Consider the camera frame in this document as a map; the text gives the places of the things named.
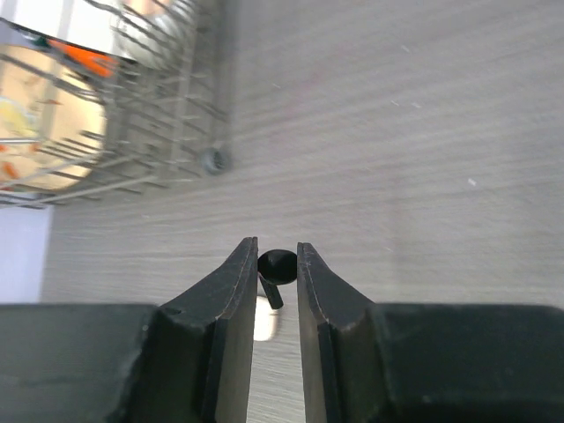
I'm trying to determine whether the black earbud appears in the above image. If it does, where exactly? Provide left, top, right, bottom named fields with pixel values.
left=257, top=249, right=297, bottom=310

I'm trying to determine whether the striped black white cup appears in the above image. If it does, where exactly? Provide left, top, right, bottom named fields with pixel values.
left=115, top=1, right=199, bottom=70

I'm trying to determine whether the orange mug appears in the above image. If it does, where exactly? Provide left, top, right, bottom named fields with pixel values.
left=47, top=39, right=117, bottom=78

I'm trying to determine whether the white square plate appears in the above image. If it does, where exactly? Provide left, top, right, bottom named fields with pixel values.
left=1, top=0, right=125, bottom=56

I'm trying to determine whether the beige speckled round plate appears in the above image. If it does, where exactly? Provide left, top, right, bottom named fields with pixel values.
left=1, top=44, right=107, bottom=191

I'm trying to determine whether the beige earbud charging case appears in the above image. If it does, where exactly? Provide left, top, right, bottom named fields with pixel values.
left=253, top=295, right=279, bottom=342

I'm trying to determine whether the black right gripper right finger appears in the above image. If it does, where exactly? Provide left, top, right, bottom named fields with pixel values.
left=297, top=243, right=563, bottom=422

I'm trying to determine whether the grey wire dish rack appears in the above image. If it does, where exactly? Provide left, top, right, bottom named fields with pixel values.
left=1, top=1, right=229, bottom=209

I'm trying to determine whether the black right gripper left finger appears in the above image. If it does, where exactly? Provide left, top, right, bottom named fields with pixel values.
left=1, top=237, right=258, bottom=422

